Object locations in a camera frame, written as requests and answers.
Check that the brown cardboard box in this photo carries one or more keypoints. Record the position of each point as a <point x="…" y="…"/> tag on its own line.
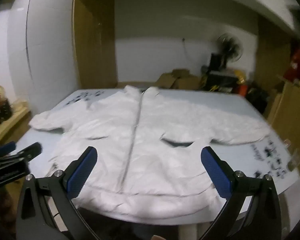
<point x="178" y="79"/>

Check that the white puffer jacket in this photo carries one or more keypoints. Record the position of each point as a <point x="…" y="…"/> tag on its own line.
<point x="148" y="148"/>

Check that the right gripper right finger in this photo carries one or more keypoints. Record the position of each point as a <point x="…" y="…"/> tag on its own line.
<point x="252" y="208"/>

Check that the black standing fan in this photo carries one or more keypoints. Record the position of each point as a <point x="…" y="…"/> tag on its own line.
<point x="230" y="48"/>

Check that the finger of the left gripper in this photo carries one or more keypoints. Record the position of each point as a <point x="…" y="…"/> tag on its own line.
<point x="7" y="148"/>
<point x="27" y="153"/>

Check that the black yellow delivery box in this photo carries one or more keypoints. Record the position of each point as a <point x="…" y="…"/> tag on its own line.
<point x="223" y="81"/>

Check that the wooden side shelf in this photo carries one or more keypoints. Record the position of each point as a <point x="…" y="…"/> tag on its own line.
<point x="16" y="126"/>

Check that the yellow helmet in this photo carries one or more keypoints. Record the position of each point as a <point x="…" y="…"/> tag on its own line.
<point x="241" y="76"/>

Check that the clear glass cup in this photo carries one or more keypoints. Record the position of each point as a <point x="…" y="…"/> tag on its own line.
<point x="294" y="162"/>

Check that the oil bottle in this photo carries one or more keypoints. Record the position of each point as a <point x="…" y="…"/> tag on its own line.
<point x="5" y="108"/>

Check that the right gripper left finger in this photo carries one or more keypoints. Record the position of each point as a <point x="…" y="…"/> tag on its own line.
<point x="45" y="208"/>

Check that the wooden cabinet right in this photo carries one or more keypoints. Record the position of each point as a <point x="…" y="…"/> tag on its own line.
<point x="286" y="121"/>

